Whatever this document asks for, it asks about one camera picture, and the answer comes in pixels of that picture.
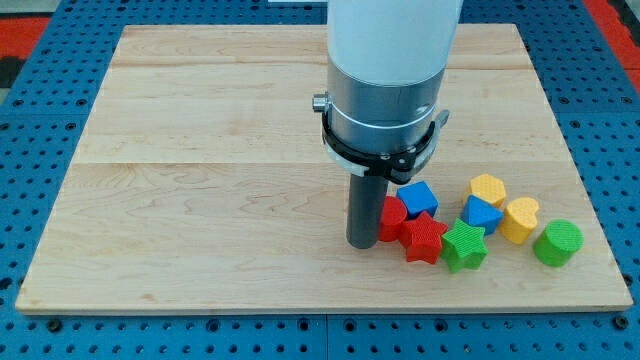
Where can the light wooden board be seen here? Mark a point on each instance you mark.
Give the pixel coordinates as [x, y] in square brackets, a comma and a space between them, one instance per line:
[200, 186]

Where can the blue triangle block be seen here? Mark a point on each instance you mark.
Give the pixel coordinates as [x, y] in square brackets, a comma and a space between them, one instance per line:
[479, 213]

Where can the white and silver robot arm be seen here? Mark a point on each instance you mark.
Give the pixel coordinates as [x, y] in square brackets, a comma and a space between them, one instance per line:
[386, 63]

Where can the green circle block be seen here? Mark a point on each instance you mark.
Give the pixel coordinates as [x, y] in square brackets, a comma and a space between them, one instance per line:
[558, 243]

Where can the red star block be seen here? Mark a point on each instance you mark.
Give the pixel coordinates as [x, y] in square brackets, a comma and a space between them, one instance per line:
[422, 238]

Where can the yellow heart block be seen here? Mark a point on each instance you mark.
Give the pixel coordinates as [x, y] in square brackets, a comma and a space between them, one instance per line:
[520, 220]

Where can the green star block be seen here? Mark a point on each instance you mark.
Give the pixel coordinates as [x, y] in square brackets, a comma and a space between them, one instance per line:
[463, 247]

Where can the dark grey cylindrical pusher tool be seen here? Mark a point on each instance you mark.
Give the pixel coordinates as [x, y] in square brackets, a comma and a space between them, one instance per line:
[365, 204]

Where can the blue cube block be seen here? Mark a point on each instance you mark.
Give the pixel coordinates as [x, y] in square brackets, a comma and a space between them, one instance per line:
[417, 198]

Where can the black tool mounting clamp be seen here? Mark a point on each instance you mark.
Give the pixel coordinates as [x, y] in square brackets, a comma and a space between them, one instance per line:
[398, 168]

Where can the red circle block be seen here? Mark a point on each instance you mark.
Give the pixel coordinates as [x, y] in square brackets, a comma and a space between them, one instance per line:
[394, 213]

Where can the yellow hexagon block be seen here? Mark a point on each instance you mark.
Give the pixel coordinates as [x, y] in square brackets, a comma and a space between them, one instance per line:
[487, 188]

